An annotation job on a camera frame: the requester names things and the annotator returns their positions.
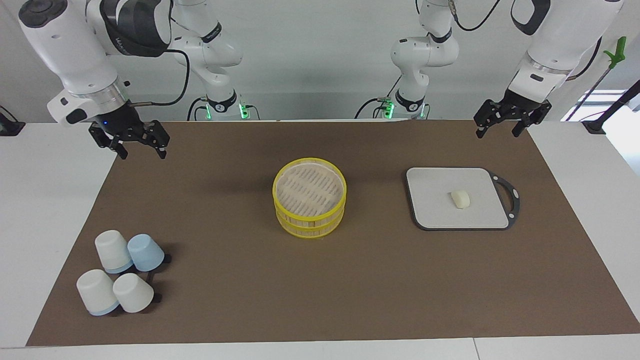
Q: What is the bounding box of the cloth-lined bamboo steamer tier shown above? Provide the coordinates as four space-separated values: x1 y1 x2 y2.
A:
272 157 348 224

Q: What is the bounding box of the black clamp bracket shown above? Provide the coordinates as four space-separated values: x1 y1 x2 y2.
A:
0 106 26 137

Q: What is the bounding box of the green clamp on thin pole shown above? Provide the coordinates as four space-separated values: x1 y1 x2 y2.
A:
565 36 627 122

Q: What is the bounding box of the white cutting board grey rim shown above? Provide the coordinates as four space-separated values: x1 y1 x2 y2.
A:
406 167 521 231

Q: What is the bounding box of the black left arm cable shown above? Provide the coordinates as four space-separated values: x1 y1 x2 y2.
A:
447 0 603 81

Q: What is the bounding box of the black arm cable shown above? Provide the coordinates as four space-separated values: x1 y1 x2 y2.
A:
447 0 603 81
129 47 192 108

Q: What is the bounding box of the white steamer liner cloth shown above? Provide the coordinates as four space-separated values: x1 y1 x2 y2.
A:
276 161 345 217

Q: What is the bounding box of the black base power cable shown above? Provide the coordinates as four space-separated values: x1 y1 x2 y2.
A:
354 75 401 121
187 96 261 122

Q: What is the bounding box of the light blue plastic cup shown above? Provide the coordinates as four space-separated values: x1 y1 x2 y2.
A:
127 234 165 272

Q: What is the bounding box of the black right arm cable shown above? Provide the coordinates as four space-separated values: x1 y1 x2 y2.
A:
129 47 192 108

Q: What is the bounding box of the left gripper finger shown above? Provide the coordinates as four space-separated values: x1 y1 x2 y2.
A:
474 100 506 139
512 104 552 137

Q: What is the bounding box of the white plastic cup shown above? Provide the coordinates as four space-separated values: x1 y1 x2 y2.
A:
112 273 155 314
95 230 134 274
76 269 120 317

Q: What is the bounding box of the bare bamboo steamer tier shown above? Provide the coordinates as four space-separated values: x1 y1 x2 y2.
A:
275 207 346 239

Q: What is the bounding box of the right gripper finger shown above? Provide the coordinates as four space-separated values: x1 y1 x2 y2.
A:
89 124 129 160
142 120 170 160

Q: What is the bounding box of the brown table mat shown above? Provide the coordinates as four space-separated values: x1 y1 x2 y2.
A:
26 120 640 347

